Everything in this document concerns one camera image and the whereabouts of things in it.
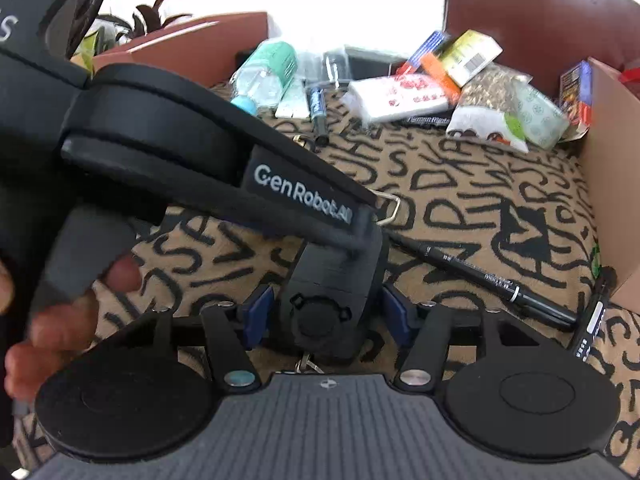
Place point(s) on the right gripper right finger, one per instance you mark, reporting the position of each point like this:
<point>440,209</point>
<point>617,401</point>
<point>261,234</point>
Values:
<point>422,335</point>

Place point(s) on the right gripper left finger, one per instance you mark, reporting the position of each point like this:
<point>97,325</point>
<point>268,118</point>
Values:
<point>232,330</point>

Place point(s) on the black marker pen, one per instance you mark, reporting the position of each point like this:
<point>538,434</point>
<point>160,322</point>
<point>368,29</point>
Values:
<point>527,302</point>

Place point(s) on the person left hand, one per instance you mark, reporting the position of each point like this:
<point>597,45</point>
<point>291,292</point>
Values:
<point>58,333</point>

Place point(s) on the potted plant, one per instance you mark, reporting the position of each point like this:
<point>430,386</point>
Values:
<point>109,31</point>

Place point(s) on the letter pattern tablecloth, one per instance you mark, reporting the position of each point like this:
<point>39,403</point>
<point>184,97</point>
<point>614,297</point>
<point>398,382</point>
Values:
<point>522,216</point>

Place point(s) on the thin black pen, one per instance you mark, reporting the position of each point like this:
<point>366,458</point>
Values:
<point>589,323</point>

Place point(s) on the brown rectangular box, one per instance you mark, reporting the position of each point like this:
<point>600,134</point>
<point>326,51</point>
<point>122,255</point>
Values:
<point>202,50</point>

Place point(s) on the green label plastic bottle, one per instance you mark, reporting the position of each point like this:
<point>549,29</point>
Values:
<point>263,79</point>

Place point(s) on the white red tissue pack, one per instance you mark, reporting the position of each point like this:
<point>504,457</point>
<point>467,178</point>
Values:
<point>391,98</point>

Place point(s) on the orange small box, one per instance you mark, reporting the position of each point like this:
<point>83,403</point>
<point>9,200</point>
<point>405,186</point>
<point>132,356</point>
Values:
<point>434,68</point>

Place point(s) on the seed snack bag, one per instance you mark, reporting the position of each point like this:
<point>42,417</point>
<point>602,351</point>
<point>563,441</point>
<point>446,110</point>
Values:
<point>487,111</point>

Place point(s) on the clear plastic cup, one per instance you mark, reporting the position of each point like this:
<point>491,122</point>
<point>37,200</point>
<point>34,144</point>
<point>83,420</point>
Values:
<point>336,69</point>

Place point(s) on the cardboard storage box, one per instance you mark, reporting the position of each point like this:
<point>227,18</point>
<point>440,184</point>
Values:
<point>610,163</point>

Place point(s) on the black square box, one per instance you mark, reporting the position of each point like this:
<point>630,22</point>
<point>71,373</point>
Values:
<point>366,64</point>

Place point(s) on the yellow medicine box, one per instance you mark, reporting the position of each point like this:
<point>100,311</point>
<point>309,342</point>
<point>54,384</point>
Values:
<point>469,55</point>

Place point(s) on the blue medicine box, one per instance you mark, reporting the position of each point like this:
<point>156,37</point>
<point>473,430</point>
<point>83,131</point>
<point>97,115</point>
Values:
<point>433,45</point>

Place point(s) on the dark brown headboard panel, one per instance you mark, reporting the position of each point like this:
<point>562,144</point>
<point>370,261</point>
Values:
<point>545,38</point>

